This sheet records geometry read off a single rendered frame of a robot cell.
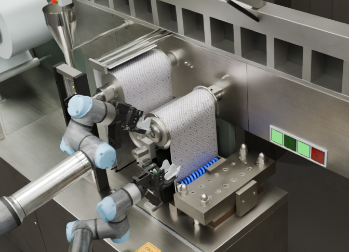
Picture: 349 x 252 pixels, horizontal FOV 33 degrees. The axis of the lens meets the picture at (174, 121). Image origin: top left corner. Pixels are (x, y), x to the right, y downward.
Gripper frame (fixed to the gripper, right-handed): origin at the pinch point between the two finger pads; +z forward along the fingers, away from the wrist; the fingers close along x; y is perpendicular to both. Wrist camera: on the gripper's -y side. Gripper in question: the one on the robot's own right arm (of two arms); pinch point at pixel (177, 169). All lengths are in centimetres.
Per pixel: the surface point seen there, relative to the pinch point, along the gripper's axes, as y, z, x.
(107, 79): 27.9, -1.9, 33.6
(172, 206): -15.9, -4.4, 0.3
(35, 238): -71, -29, 86
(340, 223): -109, 115, -1
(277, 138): 8.9, 29.4, -24.3
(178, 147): 9.3, 1.9, -0.3
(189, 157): 1.8, 6.4, -0.3
